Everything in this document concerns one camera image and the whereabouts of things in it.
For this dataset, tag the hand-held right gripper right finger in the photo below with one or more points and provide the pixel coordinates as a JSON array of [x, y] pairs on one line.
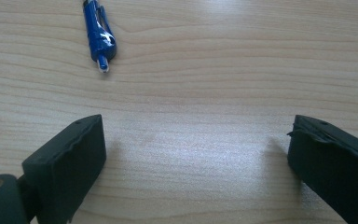
[[332, 161]]

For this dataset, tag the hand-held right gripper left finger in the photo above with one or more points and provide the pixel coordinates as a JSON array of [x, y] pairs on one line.
[[65, 168]]

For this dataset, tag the blue pen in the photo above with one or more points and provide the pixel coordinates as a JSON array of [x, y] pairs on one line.
[[99, 35]]

